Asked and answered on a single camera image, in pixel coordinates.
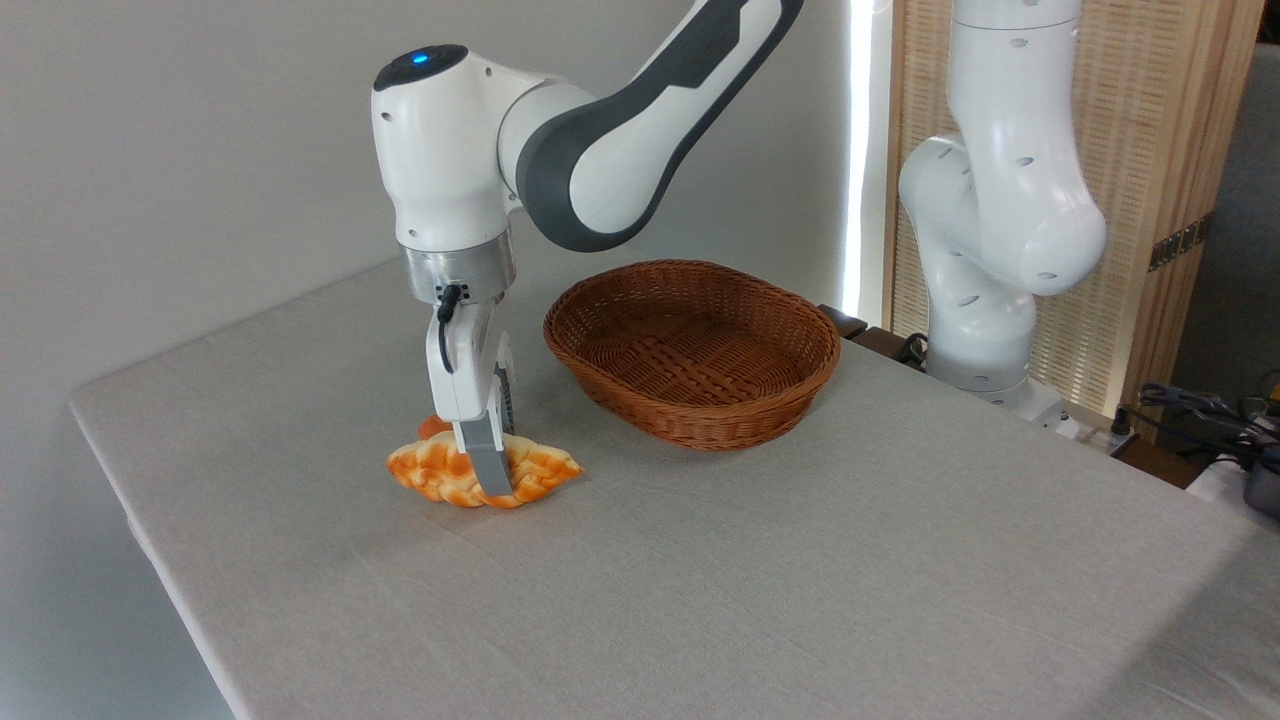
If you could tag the brown wicker basket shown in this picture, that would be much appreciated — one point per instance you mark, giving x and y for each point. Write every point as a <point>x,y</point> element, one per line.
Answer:
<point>700,370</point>

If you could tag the braided golden bread loaf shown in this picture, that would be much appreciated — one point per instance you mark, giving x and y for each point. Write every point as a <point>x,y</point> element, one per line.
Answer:
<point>435,472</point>

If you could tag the small orange bread roll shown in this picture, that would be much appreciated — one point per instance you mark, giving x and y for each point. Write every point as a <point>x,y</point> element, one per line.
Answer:
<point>433,428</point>

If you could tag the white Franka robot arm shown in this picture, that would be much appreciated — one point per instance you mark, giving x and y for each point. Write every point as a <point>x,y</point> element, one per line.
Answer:
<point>450,160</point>

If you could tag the grey tablecloth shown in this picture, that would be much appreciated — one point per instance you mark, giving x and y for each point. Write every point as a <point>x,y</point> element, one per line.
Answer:
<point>700,580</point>

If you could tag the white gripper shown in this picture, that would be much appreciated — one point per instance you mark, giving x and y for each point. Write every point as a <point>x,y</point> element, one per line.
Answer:
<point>465,380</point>

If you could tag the black screen hinge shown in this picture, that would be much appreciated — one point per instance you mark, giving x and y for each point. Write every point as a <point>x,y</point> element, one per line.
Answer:
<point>1180,243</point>

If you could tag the bamboo folding screen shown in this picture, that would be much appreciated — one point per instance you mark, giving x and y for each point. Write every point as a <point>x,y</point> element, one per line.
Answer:
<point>1160,100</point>

